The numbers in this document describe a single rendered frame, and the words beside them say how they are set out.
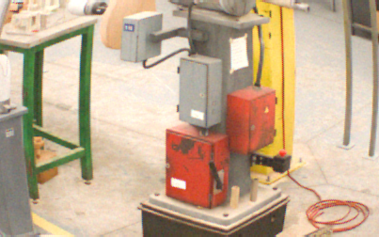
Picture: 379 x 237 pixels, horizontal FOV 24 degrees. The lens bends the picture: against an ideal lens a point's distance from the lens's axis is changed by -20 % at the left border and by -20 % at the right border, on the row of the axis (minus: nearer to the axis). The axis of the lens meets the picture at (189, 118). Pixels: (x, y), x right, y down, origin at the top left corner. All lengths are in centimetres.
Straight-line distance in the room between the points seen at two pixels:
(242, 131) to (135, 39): 58
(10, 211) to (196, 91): 113
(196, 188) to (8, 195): 96
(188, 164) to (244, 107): 33
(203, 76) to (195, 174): 41
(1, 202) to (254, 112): 133
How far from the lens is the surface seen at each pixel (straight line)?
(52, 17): 512
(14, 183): 457
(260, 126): 441
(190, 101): 437
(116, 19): 450
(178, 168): 448
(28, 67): 489
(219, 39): 434
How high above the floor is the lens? 208
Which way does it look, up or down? 18 degrees down
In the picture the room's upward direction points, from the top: 1 degrees clockwise
